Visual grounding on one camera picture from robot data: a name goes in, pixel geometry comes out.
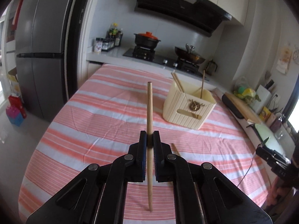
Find wooden cutting board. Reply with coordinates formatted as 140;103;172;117
224;92;261;124

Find dark glass kettle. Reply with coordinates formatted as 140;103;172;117
205;60;218;75

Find black gas stove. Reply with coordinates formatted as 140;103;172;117
123;46;203;78

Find pink striped tablecloth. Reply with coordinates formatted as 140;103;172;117
18;64;270;221

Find black pot red lid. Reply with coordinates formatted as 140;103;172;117
134;32;160;50

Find person right hand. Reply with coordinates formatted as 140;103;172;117
266;177;298;210

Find grey refrigerator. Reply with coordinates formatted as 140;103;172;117
15;0;76;122

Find sauce bottles group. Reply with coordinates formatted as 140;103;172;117
106;23;123;47

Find spice jar rack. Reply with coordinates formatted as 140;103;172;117
93;38;115;53

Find hanging paper calendar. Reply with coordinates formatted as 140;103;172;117
276;43;292;74

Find black range hood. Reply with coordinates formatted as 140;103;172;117
134;0;232;38

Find cream utensil holder box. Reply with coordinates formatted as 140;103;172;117
162;81;216;130

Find yellow green bag pile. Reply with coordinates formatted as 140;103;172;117
233;76;261;105

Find colourful toy blocks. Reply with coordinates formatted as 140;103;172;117
6;94;27;126

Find black wok glass lid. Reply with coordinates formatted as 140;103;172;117
174;43;205;65

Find white knife block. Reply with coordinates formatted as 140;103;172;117
249;85;272;114

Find yellow seasoning box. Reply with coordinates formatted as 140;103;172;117
259;107;272;122

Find wire steamer rack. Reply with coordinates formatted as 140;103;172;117
292;47;299;65

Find wooden chopstick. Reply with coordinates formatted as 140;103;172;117
147;82;154;212
171;143;181;157
172;72;186;93
200;70;205;99

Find wooden chopstick crossing spoon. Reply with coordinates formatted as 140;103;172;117
171;72;185;94

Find black tray under board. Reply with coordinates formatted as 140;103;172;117
221;95;244;119

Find green cutting board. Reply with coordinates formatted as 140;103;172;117
253;124;285;155

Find purple soap bottle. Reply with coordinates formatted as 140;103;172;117
270;115;284;133

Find black cable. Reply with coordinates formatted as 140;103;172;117
237;152;258;187

